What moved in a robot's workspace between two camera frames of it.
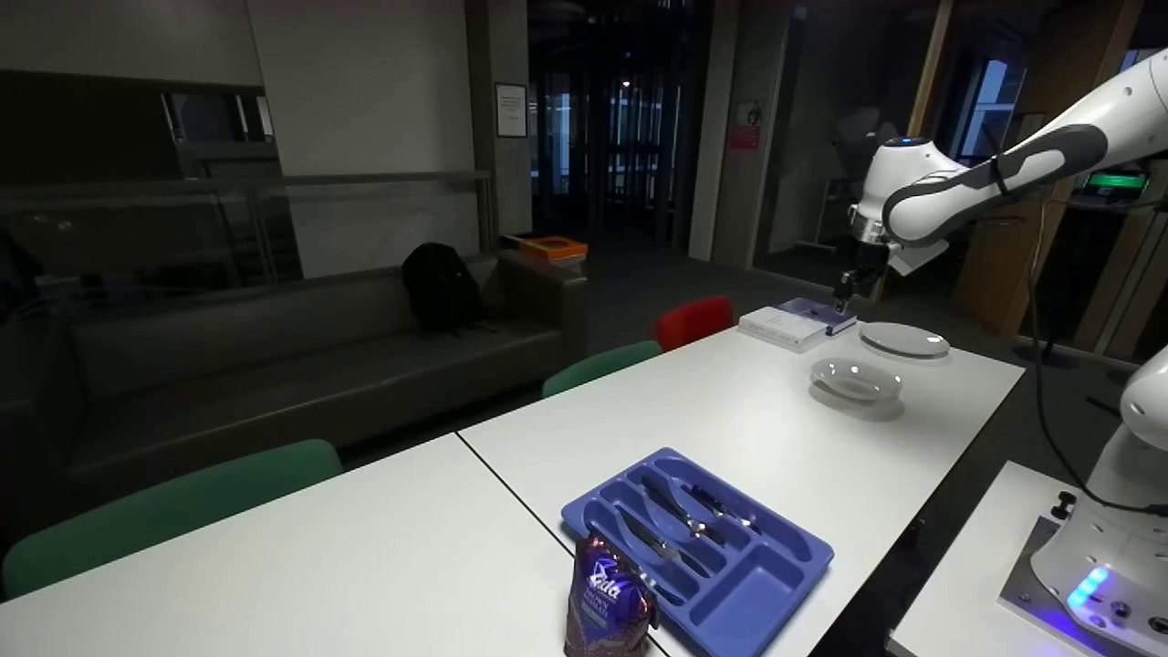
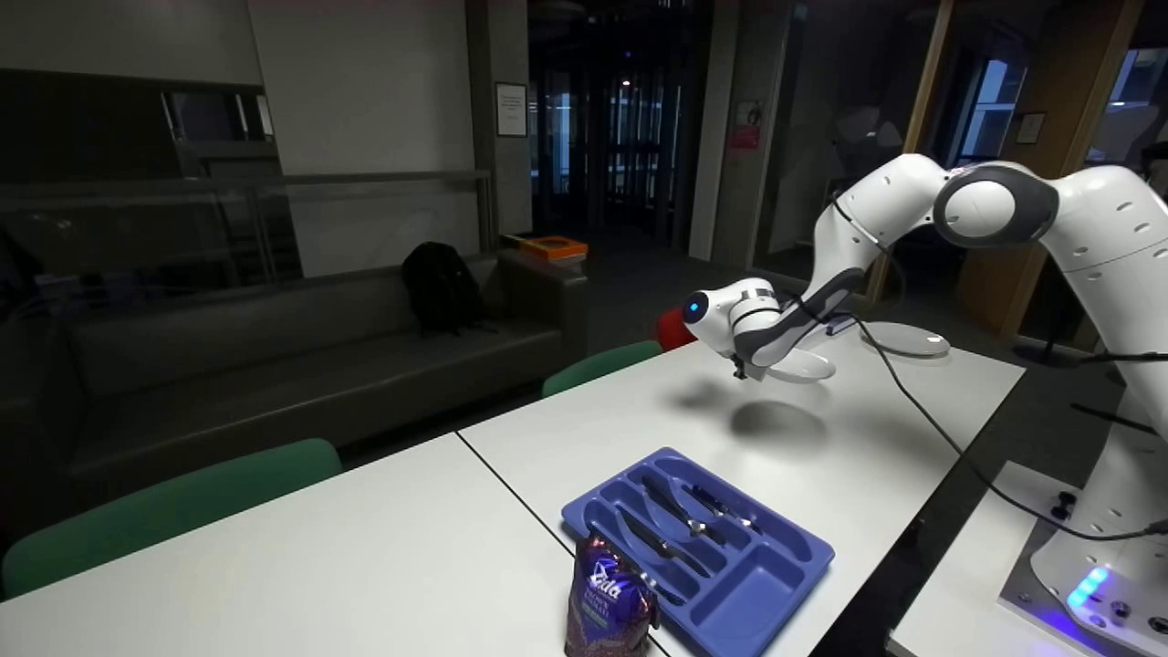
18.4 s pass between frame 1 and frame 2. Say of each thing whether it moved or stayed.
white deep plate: moved
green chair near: stayed
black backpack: stayed
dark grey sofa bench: stayed
